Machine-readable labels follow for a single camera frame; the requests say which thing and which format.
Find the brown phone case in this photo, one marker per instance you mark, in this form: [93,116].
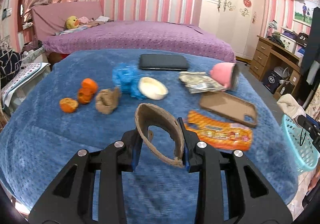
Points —
[225,106]

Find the grey printed snack packet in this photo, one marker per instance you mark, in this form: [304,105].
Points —
[200,82]

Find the white storage box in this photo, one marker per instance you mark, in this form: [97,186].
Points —
[288,40]

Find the framed couple photo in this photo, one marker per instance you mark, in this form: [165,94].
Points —
[305,12]

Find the yellow duck plush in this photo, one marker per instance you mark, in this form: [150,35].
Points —
[71,22]

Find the white shallow bowl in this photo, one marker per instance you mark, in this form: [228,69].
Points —
[152,88]

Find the blue crumpled plastic cover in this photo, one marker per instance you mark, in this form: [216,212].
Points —
[125,76]

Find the black phone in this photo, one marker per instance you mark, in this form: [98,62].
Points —
[162,61]

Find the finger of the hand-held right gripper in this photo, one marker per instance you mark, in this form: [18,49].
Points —
[311,131]

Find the light blue plastic basket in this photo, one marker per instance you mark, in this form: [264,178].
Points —
[293,150]

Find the pink covered headboard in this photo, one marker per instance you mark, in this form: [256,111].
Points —
[50,16]

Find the dark hanging coat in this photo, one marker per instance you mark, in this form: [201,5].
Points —
[311,48]

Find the black printed bag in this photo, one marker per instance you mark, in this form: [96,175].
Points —
[302,38]

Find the white round appliance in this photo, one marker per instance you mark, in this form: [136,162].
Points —
[280,72]

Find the brown crumpled paper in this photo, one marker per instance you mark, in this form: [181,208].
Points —
[107,101]

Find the polka dot cloth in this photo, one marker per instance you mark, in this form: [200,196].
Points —
[20,76]

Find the pink plush toy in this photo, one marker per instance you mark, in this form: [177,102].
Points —
[84,20]

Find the white wardrobe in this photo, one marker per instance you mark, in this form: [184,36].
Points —
[230,21]

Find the bed with purple bedspread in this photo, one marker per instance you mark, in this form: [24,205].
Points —
[150,36]

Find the floral fabric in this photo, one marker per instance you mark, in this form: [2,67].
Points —
[313,106]

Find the small orange peel piece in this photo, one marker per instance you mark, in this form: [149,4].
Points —
[68,105]

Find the desk lamp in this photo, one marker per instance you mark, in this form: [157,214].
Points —
[272,26]

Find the blue fleece blanket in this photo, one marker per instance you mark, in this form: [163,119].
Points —
[50,139]

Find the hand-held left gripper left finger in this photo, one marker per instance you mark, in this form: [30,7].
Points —
[136,150]

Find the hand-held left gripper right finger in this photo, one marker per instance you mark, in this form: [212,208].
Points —
[185,150]

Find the orange snack wrapper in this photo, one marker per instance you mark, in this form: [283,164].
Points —
[217,134]

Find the pink steel-lined mug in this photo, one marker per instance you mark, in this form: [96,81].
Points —
[221,72]

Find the large orange peel piece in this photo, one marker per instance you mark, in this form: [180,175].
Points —
[87,88]

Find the wooden desk with drawers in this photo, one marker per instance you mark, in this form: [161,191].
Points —
[261,56]

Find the dark patterned cloth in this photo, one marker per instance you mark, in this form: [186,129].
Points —
[8,62]

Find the dark blue gift box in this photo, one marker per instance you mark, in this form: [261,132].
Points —
[269,78]

